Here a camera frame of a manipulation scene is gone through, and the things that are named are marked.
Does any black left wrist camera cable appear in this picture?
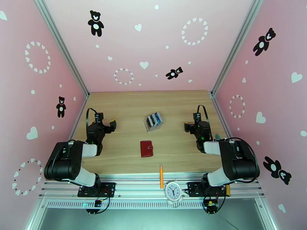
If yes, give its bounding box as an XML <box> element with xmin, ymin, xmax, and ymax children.
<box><xmin>85</xmin><ymin>108</ymin><xmax>97</xmax><ymax>131</ymax></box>

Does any clear acrylic card stand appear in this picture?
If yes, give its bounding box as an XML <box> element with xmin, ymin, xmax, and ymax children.
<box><xmin>143</xmin><ymin>112</ymin><xmax>163</xmax><ymax>133</ymax></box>

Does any aluminium front rail platform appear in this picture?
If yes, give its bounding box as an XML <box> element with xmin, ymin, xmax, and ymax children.
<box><xmin>38</xmin><ymin>173</ymin><xmax>266</xmax><ymax>209</ymax></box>

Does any aluminium table side rail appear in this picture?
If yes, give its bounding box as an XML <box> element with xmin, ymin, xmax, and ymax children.
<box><xmin>210</xmin><ymin>92</ymin><xmax>229</xmax><ymax>139</ymax></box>
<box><xmin>68</xmin><ymin>95</ymin><xmax>89</xmax><ymax>141</ymax></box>

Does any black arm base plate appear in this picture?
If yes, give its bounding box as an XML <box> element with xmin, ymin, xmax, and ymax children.
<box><xmin>77</xmin><ymin>182</ymin><xmax>116</xmax><ymax>198</ymax></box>
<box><xmin>187</xmin><ymin>181</ymin><xmax>227</xmax><ymax>197</ymax></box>

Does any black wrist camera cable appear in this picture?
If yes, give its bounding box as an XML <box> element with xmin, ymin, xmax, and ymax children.
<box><xmin>197</xmin><ymin>105</ymin><xmax>210</xmax><ymax>130</ymax></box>
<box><xmin>85</xmin><ymin>108</ymin><xmax>97</xmax><ymax>131</ymax></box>

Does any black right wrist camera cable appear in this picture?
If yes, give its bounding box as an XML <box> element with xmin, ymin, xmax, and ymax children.
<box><xmin>197</xmin><ymin>105</ymin><xmax>210</xmax><ymax>130</ymax></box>

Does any aluminium frame post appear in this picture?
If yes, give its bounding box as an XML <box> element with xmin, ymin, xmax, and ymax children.
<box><xmin>210</xmin><ymin>0</ymin><xmax>267</xmax><ymax>98</ymax></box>
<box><xmin>32</xmin><ymin>0</ymin><xmax>90</xmax><ymax>98</ymax></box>

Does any white alarm clock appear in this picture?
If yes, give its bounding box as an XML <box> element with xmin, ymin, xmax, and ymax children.
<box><xmin>165</xmin><ymin>181</ymin><xmax>184</xmax><ymax>208</ymax></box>

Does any red leather card holder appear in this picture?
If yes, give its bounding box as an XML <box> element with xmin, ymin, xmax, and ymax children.
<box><xmin>140</xmin><ymin>140</ymin><xmax>154</xmax><ymax>158</ymax></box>

